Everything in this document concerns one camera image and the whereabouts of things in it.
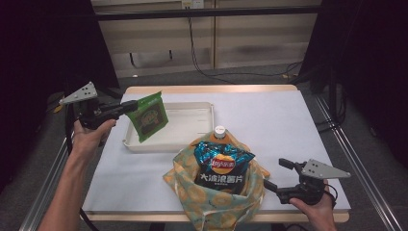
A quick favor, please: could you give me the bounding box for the black curtain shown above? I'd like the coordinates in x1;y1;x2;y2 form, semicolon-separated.
296;0;408;169
0;0;120;193

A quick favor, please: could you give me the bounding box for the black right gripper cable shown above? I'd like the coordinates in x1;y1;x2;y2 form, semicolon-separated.
324;183;339;208

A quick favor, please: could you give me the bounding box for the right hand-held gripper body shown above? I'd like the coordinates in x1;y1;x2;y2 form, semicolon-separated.
276;158;352;206

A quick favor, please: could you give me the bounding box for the white plastic tray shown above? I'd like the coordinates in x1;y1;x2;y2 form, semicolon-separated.
122;101;216;153

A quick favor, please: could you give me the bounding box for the black horizontal bar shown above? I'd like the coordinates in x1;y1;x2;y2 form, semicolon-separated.
92;5;321;22

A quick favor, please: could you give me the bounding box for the blue potato chip bag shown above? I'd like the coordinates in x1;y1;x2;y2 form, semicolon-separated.
193;141;256;195

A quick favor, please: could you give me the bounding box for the black wall cable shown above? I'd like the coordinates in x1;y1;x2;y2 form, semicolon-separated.
187;17;304;85

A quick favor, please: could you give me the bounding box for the green snack packet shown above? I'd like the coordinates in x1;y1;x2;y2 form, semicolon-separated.
125;90;169;143

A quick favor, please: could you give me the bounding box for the white wall outlet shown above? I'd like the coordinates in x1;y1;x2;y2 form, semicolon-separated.
181;0;205;10

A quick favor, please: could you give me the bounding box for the person's left hand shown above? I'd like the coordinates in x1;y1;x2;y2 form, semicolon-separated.
71;118;117;158

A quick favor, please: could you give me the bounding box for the person's right hand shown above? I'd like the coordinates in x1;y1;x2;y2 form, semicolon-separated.
290;180;339;231

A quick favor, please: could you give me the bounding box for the aluminium floor rail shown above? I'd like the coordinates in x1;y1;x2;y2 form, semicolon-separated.
314;94;403;231
18;128;81;231

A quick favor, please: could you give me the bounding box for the orange bottle with white cap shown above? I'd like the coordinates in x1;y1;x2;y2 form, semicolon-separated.
208;125;233;144

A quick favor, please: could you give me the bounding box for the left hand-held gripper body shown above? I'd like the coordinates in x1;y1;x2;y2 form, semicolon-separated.
58;81;124;131

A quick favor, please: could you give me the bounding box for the fruit print cloth bag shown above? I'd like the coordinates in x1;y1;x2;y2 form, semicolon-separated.
163;129;271;231

